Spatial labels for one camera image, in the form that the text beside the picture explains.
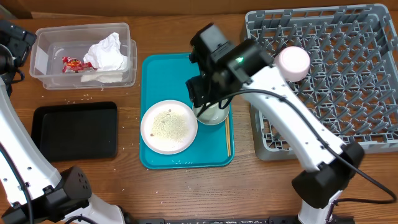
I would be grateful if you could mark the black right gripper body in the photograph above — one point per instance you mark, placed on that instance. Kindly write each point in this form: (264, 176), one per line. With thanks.
(208, 92)

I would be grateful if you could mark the pale green cup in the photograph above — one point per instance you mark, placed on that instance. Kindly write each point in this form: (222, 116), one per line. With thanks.
(212, 112)

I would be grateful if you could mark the pink bowl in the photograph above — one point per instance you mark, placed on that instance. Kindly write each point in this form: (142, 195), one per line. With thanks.
(293, 63)

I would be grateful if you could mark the grey dishwasher rack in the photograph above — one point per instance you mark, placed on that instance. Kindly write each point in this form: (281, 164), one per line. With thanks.
(351, 85)

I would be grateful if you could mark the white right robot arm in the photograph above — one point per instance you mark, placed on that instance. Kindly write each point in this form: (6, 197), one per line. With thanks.
(328, 163)

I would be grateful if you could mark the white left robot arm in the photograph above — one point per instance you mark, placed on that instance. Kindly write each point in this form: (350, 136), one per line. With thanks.
(37, 191)

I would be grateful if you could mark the grey-green small bowl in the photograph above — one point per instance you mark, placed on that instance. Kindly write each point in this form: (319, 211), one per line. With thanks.
(210, 121)

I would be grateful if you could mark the teal plastic tray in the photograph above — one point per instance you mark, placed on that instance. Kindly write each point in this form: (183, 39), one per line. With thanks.
(163, 78)

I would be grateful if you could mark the white plate with rice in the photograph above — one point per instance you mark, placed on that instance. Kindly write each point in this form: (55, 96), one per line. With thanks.
(169, 127)

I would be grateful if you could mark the crumpled white tissue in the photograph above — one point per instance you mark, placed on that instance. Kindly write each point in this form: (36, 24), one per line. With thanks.
(105, 56)

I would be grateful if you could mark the red snack wrapper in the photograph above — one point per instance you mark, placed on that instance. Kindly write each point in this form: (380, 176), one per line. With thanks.
(73, 65)

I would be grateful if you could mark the black tray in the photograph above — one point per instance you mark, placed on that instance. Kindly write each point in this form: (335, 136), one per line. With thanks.
(77, 131)

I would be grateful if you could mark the clear plastic bin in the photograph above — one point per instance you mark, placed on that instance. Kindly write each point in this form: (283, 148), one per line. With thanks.
(55, 43)

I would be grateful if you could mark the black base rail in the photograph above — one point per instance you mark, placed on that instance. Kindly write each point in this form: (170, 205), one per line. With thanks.
(269, 220)

